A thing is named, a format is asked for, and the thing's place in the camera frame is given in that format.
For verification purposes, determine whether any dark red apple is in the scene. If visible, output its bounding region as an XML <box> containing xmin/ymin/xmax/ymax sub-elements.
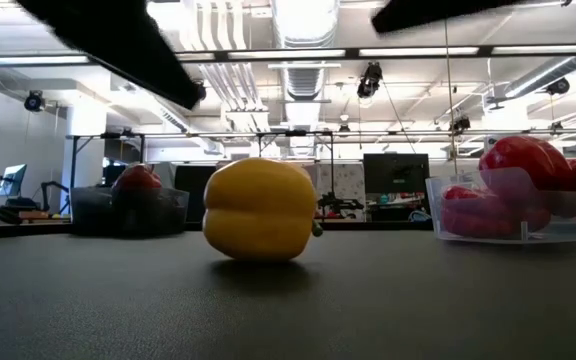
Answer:
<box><xmin>111</xmin><ymin>163</ymin><xmax>164</xmax><ymax>221</ymax></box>

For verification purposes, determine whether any yellow bell pepper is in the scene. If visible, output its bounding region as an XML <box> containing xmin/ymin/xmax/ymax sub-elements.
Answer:
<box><xmin>202</xmin><ymin>157</ymin><xmax>324</xmax><ymax>263</ymax></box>

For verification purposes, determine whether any black background monitor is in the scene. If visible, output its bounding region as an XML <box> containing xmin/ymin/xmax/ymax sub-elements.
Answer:
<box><xmin>362</xmin><ymin>152</ymin><xmax>430</xmax><ymax>196</ymax></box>

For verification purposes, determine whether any tilted background monitor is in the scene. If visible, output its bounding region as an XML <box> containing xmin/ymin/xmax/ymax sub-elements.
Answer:
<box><xmin>0</xmin><ymin>163</ymin><xmax>28</xmax><ymax>199</ymax></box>

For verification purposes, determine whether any dark grey plastic basket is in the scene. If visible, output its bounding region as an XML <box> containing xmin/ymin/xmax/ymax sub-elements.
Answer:
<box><xmin>70</xmin><ymin>185</ymin><xmax>190</xmax><ymax>236</ymax></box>

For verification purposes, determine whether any clear plastic bin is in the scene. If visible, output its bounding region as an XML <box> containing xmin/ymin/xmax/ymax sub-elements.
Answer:
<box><xmin>425</xmin><ymin>164</ymin><xmax>576</xmax><ymax>245</ymax></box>

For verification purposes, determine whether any black table mat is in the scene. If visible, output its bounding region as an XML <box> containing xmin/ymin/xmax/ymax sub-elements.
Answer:
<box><xmin>0</xmin><ymin>230</ymin><xmax>576</xmax><ymax>360</ymax></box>

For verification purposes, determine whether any black overhead frame bar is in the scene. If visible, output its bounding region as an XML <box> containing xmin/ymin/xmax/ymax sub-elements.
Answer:
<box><xmin>0</xmin><ymin>45</ymin><xmax>576</xmax><ymax>65</ymax></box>

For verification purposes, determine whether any white ceiling air duct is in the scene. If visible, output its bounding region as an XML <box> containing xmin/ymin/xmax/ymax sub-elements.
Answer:
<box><xmin>272</xmin><ymin>0</ymin><xmax>342</xmax><ymax>101</ymax></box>

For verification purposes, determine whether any black background rig frame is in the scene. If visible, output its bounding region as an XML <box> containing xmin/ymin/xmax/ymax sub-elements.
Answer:
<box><xmin>67</xmin><ymin>128</ymin><xmax>337</xmax><ymax>201</ymax></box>

